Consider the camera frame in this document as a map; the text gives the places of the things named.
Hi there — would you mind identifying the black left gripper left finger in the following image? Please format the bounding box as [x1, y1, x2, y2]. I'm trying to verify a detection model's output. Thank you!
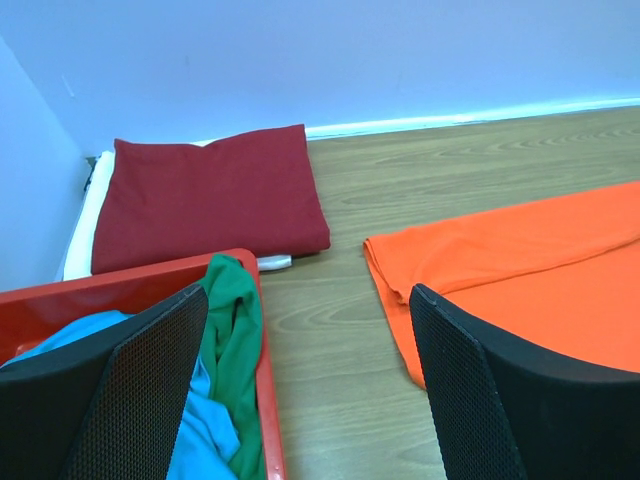
[1, 284, 208, 479]

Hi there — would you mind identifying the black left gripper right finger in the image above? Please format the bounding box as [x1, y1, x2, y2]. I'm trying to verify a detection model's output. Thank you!
[409, 284, 639, 479]

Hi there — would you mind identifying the orange t-shirt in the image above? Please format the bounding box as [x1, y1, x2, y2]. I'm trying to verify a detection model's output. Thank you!
[363, 182, 639, 384]

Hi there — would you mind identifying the teal blue t-shirt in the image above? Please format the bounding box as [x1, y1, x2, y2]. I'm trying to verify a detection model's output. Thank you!
[7, 310, 240, 479]

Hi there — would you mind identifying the red plastic crate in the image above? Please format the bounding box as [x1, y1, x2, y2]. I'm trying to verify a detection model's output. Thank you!
[1, 253, 287, 479]

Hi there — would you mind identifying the green t-shirt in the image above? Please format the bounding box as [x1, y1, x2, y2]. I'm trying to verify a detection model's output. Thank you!
[200, 254, 266, 479]

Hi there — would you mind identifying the folded white t-shirt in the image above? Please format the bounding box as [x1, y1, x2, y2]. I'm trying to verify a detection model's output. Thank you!
[62, 139, 294, 282]

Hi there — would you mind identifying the folded dark red t-shirt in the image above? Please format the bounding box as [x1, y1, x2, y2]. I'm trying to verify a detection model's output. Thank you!
[91, 124, 331, 274]

